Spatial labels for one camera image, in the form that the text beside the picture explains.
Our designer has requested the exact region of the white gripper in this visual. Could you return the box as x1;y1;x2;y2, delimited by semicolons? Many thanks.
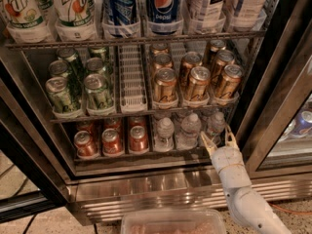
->
200;125;252;189

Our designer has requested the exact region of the clear water bottle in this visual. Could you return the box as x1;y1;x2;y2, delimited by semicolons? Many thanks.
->
176;113;202;150
154;117;175;152
201;111;226;145

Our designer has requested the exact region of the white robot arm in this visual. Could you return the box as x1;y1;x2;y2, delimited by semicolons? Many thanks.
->
200;126;292;234

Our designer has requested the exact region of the clear labelled bottle left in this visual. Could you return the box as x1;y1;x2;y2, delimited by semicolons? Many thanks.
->
187;0;225;34

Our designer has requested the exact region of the clear labelled bottle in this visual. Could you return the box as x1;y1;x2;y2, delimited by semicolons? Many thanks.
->
225;0;266;32
187;0;225;34

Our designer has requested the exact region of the clear labelled bottle right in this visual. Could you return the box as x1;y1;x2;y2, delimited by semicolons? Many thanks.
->
225;0;266;32

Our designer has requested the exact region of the blue Pepsi bottle right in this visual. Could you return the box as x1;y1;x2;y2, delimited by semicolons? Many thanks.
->
146;0;180;35

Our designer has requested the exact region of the blue pepsi bottle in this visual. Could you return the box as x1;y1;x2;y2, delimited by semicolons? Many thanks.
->
146;0;180;35
104;0;137;37

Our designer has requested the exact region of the blue Pepsi bottle left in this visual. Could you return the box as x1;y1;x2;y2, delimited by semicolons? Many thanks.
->
104;0;137;37

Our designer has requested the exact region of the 7UP zero sugar bottle right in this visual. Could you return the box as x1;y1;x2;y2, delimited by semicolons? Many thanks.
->
54;0;98;42

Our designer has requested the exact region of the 7up zero sugar bottle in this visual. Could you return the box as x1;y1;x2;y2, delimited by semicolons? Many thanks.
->
54;0;98;42
1;0;52;43

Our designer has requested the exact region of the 7UP zero sugar bottle left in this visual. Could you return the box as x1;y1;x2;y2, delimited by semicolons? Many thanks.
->
1;0;52;43

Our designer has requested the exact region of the gold can front right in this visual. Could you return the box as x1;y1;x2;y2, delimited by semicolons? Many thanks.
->
214;64;244;99

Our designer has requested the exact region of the gold can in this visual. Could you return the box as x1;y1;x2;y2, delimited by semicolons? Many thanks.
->
211;50;235;85
179;52;202;87
153;68;177;103
214;64;244;99
151;53;174;73
183;66;211;101

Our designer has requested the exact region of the gold can front middle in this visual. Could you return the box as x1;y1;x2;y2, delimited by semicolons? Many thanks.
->
183;66;211;101

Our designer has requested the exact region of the blue can behind glass door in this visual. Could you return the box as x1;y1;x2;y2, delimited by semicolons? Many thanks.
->
290;109;312;138

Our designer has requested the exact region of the orange soda can front right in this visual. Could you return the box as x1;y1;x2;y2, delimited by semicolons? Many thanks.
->
129;126;149;154

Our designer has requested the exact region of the orange soda can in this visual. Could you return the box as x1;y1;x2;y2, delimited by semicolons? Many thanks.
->
74;131;98;159
129;126;149;154
101;129;124;157

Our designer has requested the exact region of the gold can front left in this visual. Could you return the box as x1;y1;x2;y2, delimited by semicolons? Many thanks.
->
153;68;177;103

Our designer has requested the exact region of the orange soda can front middle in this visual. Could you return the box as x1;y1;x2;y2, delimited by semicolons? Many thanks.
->
101;129;124;157

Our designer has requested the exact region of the clear plastic food container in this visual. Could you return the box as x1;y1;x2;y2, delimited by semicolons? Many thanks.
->
120;209;226;234

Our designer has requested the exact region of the green soda can front right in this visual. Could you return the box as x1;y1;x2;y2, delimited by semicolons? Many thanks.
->
84;73;113;110

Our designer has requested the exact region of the green soda can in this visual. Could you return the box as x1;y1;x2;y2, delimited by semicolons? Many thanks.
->
48;59;78;81
86;58;110;79
84;73;113;110
45;76;80;113

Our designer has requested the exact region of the orange soda can front left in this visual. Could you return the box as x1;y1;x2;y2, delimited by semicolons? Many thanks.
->
74;131;98;159

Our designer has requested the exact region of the green soda can front left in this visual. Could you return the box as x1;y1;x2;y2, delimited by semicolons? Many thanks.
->
45;76;80;113

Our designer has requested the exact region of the middle wire shelf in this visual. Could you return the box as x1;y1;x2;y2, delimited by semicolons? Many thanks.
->
50;103;235;123

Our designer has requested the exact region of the wire shelf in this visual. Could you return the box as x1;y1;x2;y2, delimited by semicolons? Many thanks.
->
4;30;266;51
50;103;235;123

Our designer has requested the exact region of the orange cable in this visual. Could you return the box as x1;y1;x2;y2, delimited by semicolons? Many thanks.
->
269;202;312;216

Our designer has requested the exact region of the steel fridge door frame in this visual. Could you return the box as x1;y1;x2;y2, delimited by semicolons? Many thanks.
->
231;0;312;178

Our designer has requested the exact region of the upper wire shelf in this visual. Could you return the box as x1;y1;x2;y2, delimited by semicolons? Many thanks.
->
4;30;266;51

